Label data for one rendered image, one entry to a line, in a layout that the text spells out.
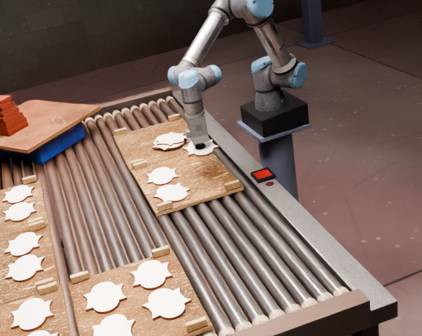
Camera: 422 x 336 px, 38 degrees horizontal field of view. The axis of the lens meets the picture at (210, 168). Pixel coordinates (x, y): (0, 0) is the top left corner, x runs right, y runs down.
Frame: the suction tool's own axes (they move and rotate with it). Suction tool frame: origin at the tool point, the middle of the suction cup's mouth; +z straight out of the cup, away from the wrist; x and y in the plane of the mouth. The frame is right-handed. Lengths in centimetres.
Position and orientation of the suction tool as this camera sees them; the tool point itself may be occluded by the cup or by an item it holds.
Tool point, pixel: (201, 149)
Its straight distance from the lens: 243.5
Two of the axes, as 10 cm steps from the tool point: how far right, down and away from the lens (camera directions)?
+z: 1.5, 8.8, 4.5
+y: 2.2, 4.1, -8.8
